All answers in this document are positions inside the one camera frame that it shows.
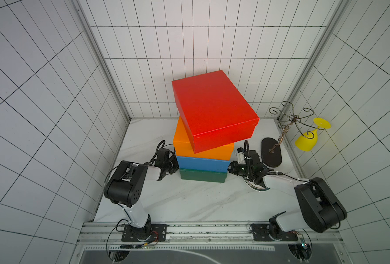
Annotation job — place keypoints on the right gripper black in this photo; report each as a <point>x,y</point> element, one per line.
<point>234,166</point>

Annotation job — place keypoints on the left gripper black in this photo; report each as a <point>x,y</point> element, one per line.
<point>174,158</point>

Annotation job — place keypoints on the green shoebox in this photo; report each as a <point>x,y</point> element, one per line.
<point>203,175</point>

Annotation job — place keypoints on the blue shoebox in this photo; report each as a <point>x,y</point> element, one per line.
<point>203,164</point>

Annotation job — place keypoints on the red shoebox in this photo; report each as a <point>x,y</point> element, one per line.
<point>213,111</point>

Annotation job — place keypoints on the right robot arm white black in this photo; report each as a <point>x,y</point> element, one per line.
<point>318,207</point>

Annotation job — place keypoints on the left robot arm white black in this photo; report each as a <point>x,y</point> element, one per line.
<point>124,188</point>

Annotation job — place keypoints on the white plate striped rim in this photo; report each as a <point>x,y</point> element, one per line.
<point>256,184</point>

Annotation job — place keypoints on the yellow plastic wine glass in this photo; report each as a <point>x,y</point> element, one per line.
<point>307,141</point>

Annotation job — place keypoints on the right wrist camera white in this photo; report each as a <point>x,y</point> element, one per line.
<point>241,156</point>

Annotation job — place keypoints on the metal wire cup stand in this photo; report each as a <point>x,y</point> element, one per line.
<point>270,147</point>

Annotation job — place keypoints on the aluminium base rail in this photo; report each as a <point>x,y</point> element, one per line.
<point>199,233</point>

